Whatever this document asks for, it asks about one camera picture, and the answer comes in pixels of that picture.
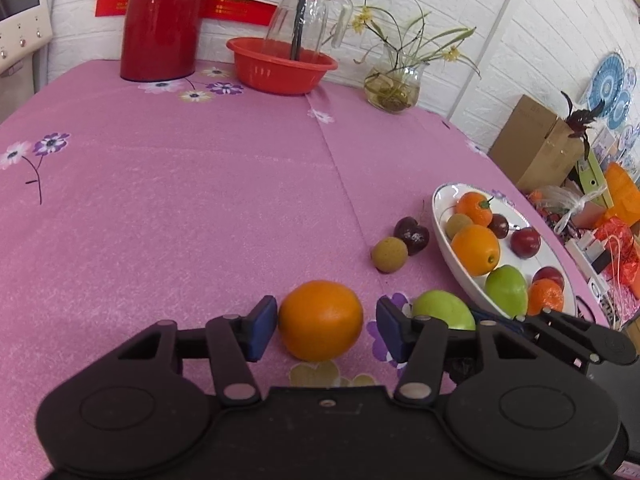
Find mandarin orange with leaf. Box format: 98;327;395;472
454;192;494;228

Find large smooth orange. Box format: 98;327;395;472
278;281;363;362

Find white power strip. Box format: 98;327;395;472
565;233;612;296

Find small mandarin on plate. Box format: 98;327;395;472
527;278;564;315

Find green apple on table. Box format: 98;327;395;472
411;289;475;330

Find green apple on plate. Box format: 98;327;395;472
485;264;528;318

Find dark red plum plate edge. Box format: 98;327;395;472
532;266;565;289

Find orange on plate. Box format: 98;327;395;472
450;224;501;276

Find white oval plate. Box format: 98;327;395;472
432;183;568;318

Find red plum on plate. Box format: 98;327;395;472
510;226;541;259

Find red mesh bag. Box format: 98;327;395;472
594;217;639;286

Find brown longan on table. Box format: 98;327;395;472
371;236;408;274

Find brown longan on plate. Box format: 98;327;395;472
445;214;473;240

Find dark red cherry pair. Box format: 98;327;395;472
394;217;431;256

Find orange plastic bag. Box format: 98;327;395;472
604;162;640;228

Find green file box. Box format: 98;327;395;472
576;148;614;209

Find cardboard box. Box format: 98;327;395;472
488;94;585;193

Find pink floral tablecloth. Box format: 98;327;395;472
0;58;609;480

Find dark purple leaf plant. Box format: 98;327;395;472
561;91;605;159

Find glass vase with orchid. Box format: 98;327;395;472
321;0;480;114

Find red plastic basket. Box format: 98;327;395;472
226;37;338;96

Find clear glass pitcher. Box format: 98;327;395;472
262;0;354;63

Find red thermos jug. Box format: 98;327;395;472
120;0;202;82

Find white appliance with buttons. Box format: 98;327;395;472
0;0;53;73

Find blue patterned wall plates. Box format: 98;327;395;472
584;51;640;162

